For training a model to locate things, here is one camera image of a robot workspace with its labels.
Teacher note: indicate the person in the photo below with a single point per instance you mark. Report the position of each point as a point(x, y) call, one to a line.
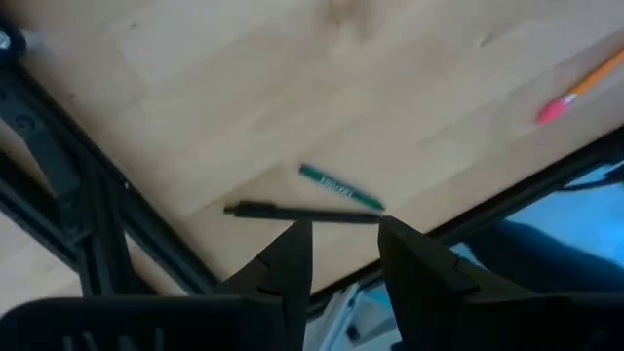
point(536, 253)

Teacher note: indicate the black aluminium frame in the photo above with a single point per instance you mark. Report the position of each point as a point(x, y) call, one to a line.
point(102, 234)

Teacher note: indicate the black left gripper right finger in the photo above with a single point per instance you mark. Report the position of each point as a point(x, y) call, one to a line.
point(439, 312)

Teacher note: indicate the green crayon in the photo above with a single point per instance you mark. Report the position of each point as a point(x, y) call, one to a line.
point(336, 185)

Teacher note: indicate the orange pencil pink eraser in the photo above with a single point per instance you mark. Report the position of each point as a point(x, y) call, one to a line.
point(597, 77)

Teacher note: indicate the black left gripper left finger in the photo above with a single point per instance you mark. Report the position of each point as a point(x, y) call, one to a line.
point(273, 302)

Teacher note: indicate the black table edge beam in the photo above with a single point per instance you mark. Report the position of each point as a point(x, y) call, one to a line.
point(536, 194)

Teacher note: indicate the black pen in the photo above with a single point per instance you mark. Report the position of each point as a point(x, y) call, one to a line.
point(292, 213)

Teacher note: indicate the silver bracket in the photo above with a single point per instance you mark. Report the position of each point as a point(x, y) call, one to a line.
point(351, 317)

